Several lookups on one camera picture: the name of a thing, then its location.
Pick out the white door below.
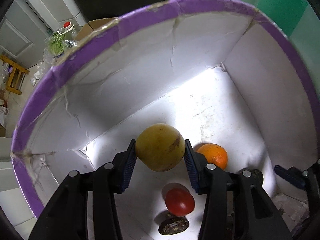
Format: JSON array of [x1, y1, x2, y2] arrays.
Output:
[[0, 0, 48, 68]]

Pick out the bagged green vegetables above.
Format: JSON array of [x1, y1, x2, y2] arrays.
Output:
[[46, 31, 68, 55]]

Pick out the purple rimmed white cardboard box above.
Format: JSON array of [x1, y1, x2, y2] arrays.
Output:
[[10, 0, 317, 240]]

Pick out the yellow round fruit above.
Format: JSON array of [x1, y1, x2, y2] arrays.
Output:
[[135, 123, 186, 172]]

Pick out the clear plastic bags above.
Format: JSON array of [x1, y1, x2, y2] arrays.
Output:
[[30, 51, 54, 85]]

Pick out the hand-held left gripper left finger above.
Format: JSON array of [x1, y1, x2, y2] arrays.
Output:
[[29, 139, 137, 240]]

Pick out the green white checked tablecloth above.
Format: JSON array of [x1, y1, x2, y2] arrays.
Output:
[[210, 0, 310, 40]]

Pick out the brown cardboard box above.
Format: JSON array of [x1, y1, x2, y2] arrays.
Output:
[[75, 17, 118, 42]]

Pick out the small round orange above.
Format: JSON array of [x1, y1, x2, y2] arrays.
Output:
[[195, 143, 228, 170]]

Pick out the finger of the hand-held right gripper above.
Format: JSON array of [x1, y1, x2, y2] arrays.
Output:
[[274, 159, 320, 239]]

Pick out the dark water chestnut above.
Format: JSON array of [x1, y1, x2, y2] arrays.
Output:
[[237, 169, 264, 188], [158, 216, 190, 235]]

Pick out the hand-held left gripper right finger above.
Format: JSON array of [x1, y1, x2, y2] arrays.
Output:
[[184, 139, 293, 240]]

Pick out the yellow wooden stool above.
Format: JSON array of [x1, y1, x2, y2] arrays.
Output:
[[0, 54, 30, 95]]

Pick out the red oval tomato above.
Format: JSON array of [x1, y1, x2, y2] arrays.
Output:
[[165, 188, 195, 216]]

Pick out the plastic bottle with red cap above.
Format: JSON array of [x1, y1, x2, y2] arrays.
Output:
[[57, 22, 77, 40]]

